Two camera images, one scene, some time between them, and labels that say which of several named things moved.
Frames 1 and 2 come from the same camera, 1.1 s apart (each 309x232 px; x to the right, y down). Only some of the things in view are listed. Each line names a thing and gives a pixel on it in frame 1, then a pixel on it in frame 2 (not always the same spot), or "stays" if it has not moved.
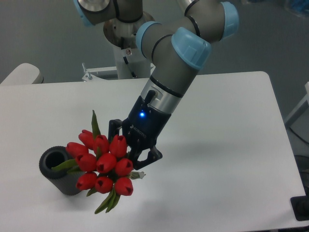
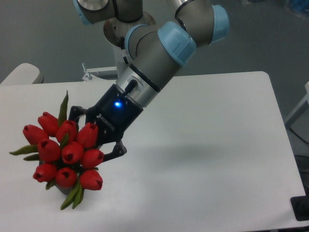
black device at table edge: [300, 206] stays
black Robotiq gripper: [142, 130] -> [113, 112]
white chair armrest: [24, 74] stays
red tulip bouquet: [103, 165] -> [66, 153]
